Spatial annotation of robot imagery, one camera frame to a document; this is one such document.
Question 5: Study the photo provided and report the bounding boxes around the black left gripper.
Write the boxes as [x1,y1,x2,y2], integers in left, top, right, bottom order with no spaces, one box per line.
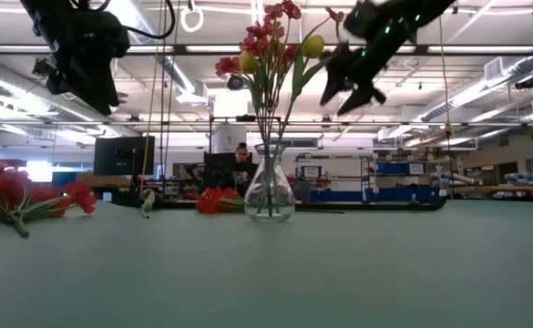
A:
[32,11,130,117]

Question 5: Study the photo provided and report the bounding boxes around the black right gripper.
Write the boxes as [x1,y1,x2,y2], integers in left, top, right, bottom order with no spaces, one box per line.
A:
[319,43,388,117]

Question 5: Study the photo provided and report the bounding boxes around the red blossom spray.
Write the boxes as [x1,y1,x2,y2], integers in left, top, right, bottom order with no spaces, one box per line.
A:
[214,0,345,215]

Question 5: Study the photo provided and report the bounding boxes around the red artificial flower bunch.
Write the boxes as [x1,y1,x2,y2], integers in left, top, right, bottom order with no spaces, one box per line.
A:
[0,169,98,240]
[195,185,345,216]

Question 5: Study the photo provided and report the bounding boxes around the clear glass vase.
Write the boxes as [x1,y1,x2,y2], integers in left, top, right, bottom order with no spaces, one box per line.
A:
[243,142,297,224]

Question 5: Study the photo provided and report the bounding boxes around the black monitor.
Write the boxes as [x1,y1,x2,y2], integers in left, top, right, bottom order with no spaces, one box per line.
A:
[93,135,157,178]
[202,150,241,182]

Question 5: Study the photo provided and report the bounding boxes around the cardboard box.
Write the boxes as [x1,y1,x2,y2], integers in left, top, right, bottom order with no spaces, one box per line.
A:
[75,171,134,190]

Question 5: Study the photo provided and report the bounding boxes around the short green leaf stem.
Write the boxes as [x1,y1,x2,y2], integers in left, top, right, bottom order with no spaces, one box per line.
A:
[139,188,158,220]

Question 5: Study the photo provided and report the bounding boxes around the blue bin shelf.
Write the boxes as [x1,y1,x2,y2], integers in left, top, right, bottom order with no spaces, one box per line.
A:
[308,154,436,204]

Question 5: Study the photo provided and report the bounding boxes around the red storage bins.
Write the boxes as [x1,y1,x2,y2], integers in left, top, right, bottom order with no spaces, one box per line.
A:
[0,158,26,173]

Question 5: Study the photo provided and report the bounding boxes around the round black ceiling fixture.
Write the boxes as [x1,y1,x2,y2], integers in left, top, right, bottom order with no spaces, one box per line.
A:
[226,73,246,92]

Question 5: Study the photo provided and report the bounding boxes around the person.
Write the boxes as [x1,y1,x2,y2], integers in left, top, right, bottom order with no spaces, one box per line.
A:
[230,141,260,198]

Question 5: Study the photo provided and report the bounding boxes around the white cylinder tank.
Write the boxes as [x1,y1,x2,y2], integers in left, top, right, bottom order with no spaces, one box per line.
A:
[212,125,248,154]

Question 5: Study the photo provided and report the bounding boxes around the wooden workbench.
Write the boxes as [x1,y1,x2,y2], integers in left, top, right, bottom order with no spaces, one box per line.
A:
[447,184,533,201]

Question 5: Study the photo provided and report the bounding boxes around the green table mat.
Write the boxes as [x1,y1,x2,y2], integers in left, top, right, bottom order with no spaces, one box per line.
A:
[0,199,533,328]

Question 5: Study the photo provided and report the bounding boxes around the yellow hanging cable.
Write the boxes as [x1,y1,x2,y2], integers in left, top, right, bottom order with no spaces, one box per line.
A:
[436,15,455,198]
[138,0,159,198]

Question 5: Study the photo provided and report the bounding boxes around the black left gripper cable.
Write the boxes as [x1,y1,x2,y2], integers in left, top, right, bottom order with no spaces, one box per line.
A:
[69,0,177,40]

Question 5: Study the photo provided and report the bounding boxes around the white hanging ring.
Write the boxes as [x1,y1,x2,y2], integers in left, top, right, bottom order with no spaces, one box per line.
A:
[179,4,205,34]

